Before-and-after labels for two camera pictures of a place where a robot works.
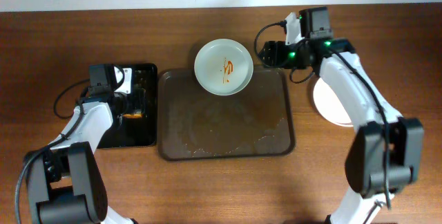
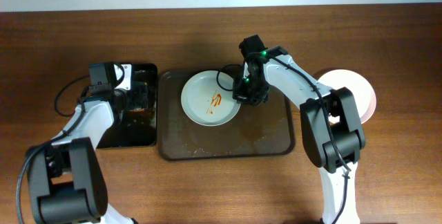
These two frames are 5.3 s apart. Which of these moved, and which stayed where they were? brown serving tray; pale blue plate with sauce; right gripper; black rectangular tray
Moved: pale blue plate with sauce; right gripper
Stayed: brown serving tray; black rectangular tray
